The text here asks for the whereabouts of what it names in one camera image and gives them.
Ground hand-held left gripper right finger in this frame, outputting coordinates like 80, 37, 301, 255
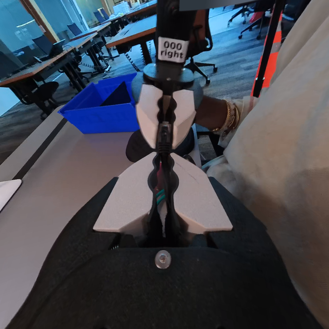
166, 152, 234, 242

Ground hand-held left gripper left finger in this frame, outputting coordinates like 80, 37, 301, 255
92, 153, 165, 242

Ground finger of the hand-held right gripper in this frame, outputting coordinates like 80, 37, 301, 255
135, 84, 164, 149
170, 89, 197, 150

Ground black ethernet cable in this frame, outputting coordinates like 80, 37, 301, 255
156, 122, 173, 233

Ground red ethernet splitter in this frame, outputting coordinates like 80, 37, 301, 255
155, 161, 164, 192

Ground person's right forearm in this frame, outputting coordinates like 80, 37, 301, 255
222, 0, 329, 180

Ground person's right hand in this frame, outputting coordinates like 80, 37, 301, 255
195, 96, 230, 131

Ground black padded wrist rest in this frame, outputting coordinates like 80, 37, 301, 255
125, 129, 195, 163

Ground blue plastic bin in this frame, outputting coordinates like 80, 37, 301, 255
58, 73, 140, 134

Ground black office chair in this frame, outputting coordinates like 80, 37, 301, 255
184, 9, 218, 85

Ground person's beige clothing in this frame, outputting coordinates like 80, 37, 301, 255
203, 154, 329, 329

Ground wooden top office desk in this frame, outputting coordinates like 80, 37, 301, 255
0, 53, 86, 103
105, 14, 158, 65

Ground orange traffic cone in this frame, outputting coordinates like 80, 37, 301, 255
251, 10, 283, 98

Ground black tripod leg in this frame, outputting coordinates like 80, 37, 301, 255
252, 0, 288, 98

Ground black computer monitor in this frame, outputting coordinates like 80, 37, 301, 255
32, 35, 66, 58

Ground gold and pearl bracelets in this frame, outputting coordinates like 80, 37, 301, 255
212, 98, 241, 136

